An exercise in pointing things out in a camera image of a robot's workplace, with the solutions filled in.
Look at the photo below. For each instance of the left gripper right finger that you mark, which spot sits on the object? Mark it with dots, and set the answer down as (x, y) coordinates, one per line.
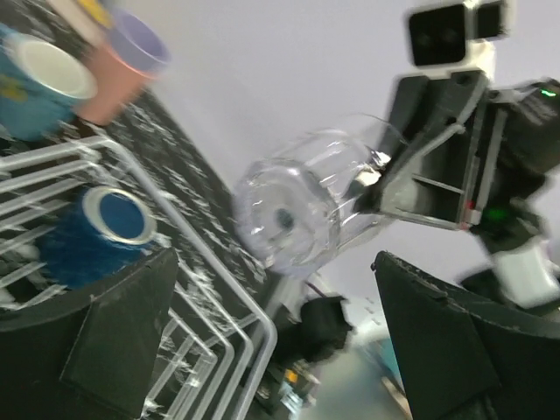
(462, 356)

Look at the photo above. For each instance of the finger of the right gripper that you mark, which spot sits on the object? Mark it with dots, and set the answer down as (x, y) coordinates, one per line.
(429, 183)

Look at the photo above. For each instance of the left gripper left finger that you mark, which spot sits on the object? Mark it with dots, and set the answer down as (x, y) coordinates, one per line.
(90, 353)

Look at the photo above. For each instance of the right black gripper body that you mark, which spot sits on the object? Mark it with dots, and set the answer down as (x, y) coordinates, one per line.
(514, 133)

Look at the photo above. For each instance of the clear glass cup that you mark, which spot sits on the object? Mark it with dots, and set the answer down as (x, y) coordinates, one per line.
(294, 210)

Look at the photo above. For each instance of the pink plastic cup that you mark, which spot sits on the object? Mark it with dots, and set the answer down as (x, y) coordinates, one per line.
(118, 84)

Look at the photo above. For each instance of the light blue flowered mug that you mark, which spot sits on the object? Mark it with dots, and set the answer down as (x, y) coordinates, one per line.
(41, 85)

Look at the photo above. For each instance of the lilac plastic cup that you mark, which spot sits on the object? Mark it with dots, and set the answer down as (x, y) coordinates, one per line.
(136, 43)

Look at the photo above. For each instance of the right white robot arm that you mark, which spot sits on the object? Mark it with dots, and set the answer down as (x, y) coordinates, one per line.
(521, 274)

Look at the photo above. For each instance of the dark blue ceramic mug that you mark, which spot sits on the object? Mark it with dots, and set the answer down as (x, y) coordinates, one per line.
(104, 230)

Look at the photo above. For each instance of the white wire dish rack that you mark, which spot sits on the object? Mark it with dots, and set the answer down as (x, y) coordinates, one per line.
(216, 343)

